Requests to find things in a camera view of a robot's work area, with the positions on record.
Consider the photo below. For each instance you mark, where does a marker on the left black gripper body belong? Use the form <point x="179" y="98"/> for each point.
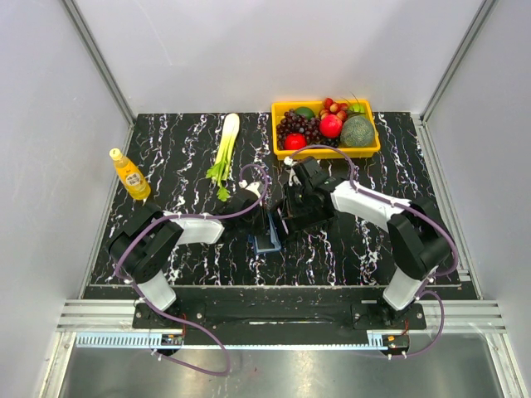
<point x="255" y="223"/>

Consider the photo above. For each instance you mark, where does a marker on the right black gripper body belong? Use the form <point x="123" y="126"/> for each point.
<point x="299" y="201"/>

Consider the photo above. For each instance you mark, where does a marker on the blue leather card holder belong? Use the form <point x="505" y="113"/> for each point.
<point x="268" y="241"/>

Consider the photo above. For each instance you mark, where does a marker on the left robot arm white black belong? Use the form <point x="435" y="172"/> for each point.
<point x="145" y="242"/>

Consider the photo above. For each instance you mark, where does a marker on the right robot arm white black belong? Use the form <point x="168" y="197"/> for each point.
<point x="420" y="243"/>

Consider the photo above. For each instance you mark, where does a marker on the celery stalk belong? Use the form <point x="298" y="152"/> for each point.
<point x="220" y="170"/>

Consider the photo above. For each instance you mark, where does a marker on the red apple front left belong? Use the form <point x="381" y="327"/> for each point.
<point x="294" y="141"/>

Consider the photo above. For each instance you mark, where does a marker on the dark blueberry cluster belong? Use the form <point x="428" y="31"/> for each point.
<point x="331" y="142"/>

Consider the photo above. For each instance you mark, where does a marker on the purple grape bunch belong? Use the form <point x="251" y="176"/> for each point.
<point x="293" y="123"/>

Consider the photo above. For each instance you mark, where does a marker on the red pink peach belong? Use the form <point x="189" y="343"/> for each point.
<point x="330" y="126"/>

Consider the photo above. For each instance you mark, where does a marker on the green netted melon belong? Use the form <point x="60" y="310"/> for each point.
<point x="357" y="131"/>

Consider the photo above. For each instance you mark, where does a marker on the green avocado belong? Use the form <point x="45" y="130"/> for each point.
<point x="305" y="112"/>

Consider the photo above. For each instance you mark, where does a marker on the yellow plastic fruit bin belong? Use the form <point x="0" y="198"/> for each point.
<point x="320" y="151"/>

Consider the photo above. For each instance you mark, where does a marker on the red cherry cluster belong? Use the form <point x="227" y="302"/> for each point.
<point x="338" y="109"/>

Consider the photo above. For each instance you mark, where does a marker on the green apple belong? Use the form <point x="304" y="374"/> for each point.
<point x="356" y="109"/>

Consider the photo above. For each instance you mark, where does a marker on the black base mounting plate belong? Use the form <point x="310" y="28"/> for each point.
<point x="357" y="315"/>

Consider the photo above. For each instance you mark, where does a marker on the yellow juice bottle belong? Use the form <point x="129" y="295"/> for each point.
<point x="131" y="177"/>

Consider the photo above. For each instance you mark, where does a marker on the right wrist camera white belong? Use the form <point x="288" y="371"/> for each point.
<point x="292" y="166"/>

